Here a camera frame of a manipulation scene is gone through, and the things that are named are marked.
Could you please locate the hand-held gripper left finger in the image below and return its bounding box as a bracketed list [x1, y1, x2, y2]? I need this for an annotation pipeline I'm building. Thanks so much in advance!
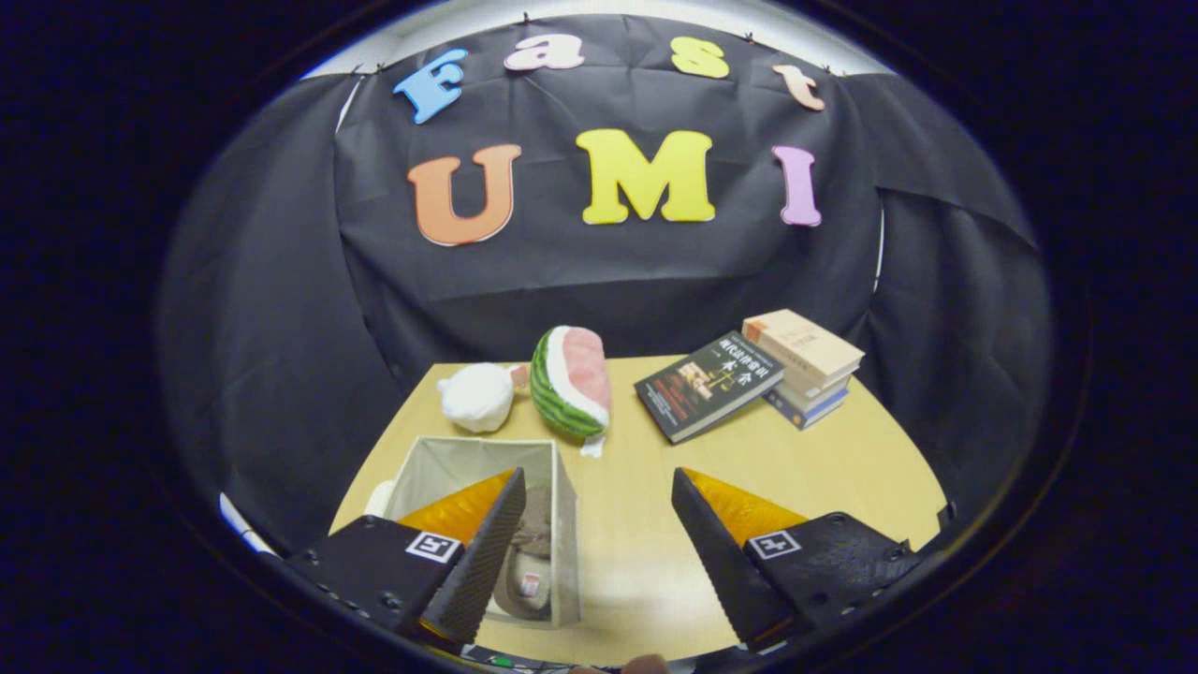
[285, 468, 527, 649]

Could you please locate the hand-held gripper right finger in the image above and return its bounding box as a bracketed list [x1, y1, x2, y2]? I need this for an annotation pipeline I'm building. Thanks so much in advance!
[670, 466, 920, 653]

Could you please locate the brown slipper shoe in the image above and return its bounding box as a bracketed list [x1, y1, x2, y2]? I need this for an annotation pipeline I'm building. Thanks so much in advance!
[493, 485, 555, 621]

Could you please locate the grey fabric storage box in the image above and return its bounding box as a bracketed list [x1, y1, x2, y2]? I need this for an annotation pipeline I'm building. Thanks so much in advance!
[379, 435, 583, 630]

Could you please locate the white plush toy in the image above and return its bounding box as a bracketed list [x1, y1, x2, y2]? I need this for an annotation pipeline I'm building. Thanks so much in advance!
[436, 362, 530, 434]

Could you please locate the blue-edged book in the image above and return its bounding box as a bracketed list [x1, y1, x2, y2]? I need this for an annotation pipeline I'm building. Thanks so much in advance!
[761, 382, 851, 432]

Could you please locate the black paperback book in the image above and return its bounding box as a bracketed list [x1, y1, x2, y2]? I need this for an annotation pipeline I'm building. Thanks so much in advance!
[634, 330, 785, 445]

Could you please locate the watermelon slice plush toy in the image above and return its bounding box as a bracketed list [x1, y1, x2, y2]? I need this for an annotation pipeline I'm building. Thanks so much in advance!
[529, 325, 614, 458]

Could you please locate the beige book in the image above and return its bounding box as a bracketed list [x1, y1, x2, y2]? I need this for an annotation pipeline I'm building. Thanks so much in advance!
[742, 309, 866, 396]

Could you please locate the black backdrop cloth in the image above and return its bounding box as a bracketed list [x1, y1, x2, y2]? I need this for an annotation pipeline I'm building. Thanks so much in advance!
[154, 11, 1054, 553]

